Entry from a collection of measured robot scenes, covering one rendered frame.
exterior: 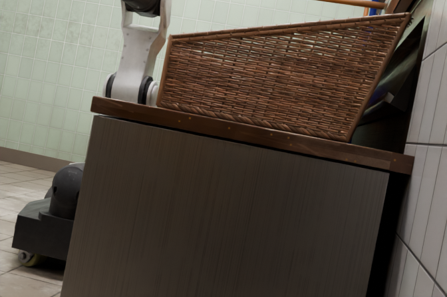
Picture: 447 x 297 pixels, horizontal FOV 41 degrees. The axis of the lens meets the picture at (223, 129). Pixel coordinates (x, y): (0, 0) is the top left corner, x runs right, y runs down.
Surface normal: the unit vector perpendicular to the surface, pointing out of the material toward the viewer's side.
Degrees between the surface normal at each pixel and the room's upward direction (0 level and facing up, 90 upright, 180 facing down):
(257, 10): 90
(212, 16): 90
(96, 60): 90
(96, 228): 90
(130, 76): 70
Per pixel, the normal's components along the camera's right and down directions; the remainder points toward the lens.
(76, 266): -0.16, -0.01
